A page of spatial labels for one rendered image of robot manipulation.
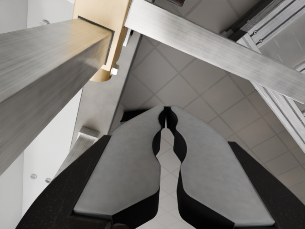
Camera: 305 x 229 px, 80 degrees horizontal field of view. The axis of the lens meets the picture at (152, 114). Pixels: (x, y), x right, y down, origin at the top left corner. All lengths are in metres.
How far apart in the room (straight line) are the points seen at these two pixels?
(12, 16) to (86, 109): 0.22
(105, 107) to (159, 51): 0.71
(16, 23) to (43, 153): 0.39
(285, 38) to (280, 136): 0.78
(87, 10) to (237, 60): 0.17
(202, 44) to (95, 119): 0.30
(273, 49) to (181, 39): 0.79
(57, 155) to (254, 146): 1.29
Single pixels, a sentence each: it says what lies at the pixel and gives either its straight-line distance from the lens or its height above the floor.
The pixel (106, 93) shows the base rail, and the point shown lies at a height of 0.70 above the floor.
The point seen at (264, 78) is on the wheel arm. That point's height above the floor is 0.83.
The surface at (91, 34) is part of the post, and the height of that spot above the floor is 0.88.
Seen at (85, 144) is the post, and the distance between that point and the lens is 0.43.
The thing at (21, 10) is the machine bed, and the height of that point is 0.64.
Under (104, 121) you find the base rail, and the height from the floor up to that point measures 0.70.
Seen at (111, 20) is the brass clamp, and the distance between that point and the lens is 0.21.
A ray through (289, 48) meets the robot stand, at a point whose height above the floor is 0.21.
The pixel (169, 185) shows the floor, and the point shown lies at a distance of 1.72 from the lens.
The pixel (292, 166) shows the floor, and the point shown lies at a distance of 1.83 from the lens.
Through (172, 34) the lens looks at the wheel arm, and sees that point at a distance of 0.21.
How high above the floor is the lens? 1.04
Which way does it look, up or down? 58 degrees down
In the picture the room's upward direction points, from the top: 175 degrees counter-clockwise
